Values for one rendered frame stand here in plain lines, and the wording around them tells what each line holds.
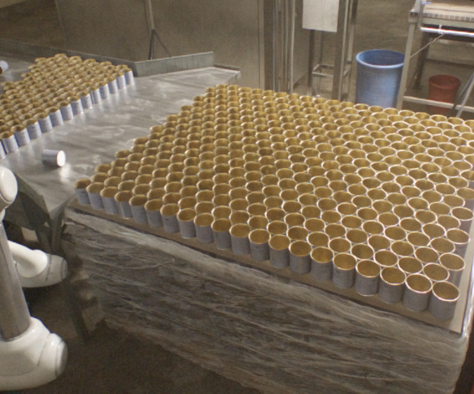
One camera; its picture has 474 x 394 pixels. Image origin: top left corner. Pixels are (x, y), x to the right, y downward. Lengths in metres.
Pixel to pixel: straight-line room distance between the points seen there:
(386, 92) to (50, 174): 3.19
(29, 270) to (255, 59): 3.08
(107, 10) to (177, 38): 0.86
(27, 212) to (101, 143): 0.45
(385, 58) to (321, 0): 0.94
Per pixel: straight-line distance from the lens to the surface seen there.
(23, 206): 2.25
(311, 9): 4.33
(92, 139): 2.36
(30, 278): 1.80
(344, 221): 1.56
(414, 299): 1.37
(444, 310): 1.38
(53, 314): 3.06
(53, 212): 1.95
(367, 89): 4.51
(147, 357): 2.70
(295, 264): 1.43
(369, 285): 1.39
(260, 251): 1.47
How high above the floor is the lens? 2.17
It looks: 34 degrees down
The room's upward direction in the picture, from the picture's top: 2 degrees counter-clockwise
